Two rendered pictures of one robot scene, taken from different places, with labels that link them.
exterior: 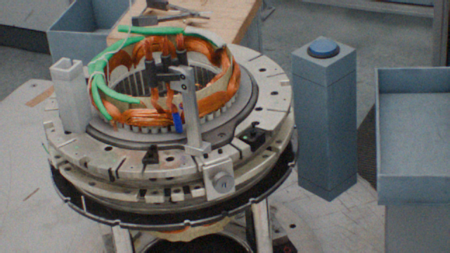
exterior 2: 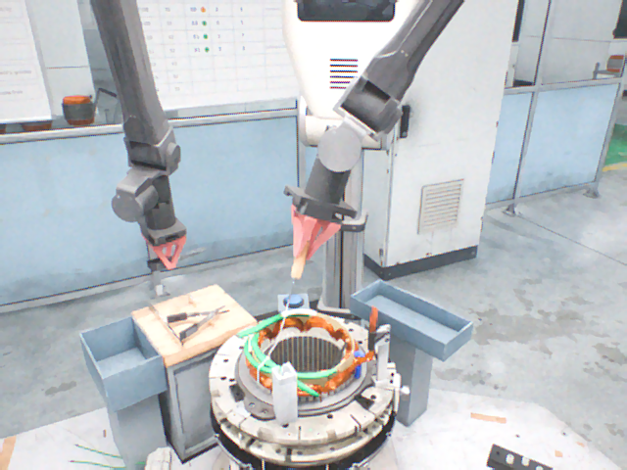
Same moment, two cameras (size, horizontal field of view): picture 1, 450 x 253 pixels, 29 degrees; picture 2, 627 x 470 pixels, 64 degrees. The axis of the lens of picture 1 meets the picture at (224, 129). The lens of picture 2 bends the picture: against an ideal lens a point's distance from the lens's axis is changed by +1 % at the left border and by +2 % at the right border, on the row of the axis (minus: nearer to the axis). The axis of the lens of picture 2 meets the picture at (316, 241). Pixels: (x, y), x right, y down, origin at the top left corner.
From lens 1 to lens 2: 0.85 m
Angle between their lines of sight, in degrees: 49
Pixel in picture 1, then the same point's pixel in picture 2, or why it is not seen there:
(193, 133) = (383, 370)
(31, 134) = not seen: outside the picture
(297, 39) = (24, 337)
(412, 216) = (421, 364)
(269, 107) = (363, 338)
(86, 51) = (141, 378)
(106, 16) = (98, 351)
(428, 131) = (401, 315)
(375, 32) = (78, 311)
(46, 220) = not seen: outside the picture
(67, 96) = (290, 395)
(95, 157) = (334, 427)
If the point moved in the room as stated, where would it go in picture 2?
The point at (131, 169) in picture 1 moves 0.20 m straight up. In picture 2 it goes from (367, 417) to (373, 306)
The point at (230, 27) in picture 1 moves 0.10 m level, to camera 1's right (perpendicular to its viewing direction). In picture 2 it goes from (237, 310) to (267, 291)
